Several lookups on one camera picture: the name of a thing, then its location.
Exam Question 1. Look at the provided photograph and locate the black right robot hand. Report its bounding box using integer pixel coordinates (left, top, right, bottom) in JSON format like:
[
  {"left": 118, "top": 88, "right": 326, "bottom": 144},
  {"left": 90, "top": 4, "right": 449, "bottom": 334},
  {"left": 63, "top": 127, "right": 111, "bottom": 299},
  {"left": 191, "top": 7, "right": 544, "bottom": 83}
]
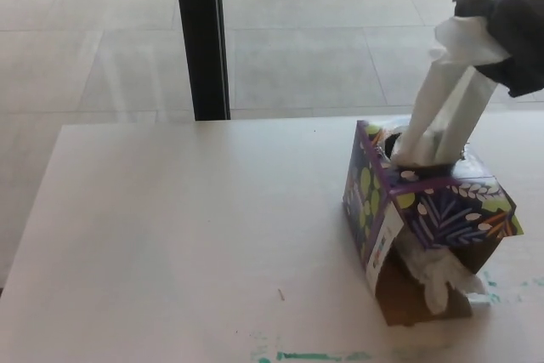
[{"left": 452, "top": 0, "right": 544, "bottom": 99}]

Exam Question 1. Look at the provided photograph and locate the white pulled tissue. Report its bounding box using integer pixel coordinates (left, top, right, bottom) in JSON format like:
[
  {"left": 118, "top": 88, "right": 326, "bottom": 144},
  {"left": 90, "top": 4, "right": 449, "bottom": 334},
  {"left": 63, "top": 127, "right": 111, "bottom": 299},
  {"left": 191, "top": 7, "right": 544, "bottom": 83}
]
[{"left": 390, "top": 14, "right": 512, "bottom": 167}]

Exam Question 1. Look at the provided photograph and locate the purple floral tissue box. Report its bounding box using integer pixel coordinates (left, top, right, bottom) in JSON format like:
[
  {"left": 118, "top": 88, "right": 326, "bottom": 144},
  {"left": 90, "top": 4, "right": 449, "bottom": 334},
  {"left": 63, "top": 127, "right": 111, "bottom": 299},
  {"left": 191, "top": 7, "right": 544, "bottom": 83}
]
[{"left": 342, "top": 116, "right": 525, "bottom": 328}]

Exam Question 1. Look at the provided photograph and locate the crumpled white tissue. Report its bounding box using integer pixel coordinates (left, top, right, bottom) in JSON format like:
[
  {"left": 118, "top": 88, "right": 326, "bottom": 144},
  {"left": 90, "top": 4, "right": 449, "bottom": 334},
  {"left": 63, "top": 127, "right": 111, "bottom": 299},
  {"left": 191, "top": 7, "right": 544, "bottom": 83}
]
[{"left": 403, "top": 238, "right": 485, "bottom": 315}]

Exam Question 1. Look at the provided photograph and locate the black window frame post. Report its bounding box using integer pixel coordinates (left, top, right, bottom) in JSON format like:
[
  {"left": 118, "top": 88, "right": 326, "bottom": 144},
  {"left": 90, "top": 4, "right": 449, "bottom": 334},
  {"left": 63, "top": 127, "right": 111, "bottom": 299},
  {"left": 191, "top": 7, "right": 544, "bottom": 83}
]
[{"left": 173, "top": 0, "right": 232, "bottom": 121}]

